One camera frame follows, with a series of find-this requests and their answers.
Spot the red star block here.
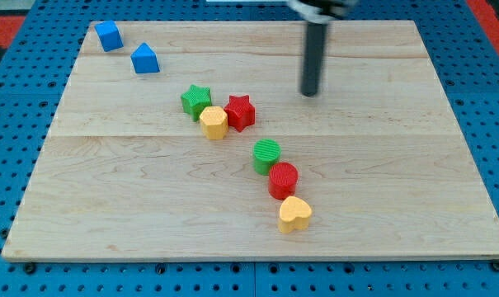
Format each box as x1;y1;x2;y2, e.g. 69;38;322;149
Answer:
224;95;256;132

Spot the green star block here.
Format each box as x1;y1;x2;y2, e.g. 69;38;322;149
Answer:
181;84;212;121

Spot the green cylinder block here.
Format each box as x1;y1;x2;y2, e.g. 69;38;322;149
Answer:
252;139;281;176

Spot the red cylinder block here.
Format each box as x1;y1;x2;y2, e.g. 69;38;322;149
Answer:
268;163;299;200

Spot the yellow hexagon block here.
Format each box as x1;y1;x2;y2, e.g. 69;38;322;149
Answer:
200;106;228;140

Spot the wooden board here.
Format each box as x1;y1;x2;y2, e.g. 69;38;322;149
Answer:
2;21;499;262

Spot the yellow heart block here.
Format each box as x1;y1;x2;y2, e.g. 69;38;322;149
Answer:
277;196;313;233

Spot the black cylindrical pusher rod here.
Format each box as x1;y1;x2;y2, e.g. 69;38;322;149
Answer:
300;21;327;97

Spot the blue pentagon block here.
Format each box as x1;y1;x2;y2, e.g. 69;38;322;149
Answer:
130;43;161;74

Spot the blue cube block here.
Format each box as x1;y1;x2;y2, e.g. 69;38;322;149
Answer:
94;20;124;52

